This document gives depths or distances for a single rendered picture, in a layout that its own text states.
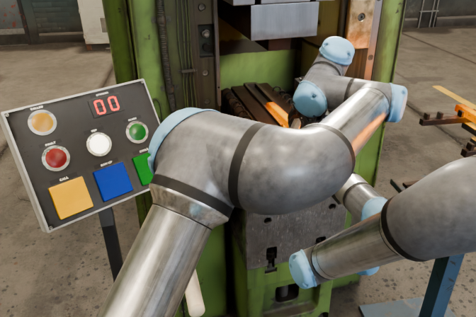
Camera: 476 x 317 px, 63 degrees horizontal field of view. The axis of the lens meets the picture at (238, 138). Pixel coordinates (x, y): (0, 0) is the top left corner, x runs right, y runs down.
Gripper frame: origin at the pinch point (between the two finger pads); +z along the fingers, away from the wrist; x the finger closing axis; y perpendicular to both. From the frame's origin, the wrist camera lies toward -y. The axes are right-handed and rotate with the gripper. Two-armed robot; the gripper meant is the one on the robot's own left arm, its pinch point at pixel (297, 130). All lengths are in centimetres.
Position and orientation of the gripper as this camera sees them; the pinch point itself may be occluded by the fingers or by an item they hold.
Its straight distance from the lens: 117.0
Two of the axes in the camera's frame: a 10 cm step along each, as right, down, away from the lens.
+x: 9.6, -1.3, 2.3
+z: -1.2, 5.7, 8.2
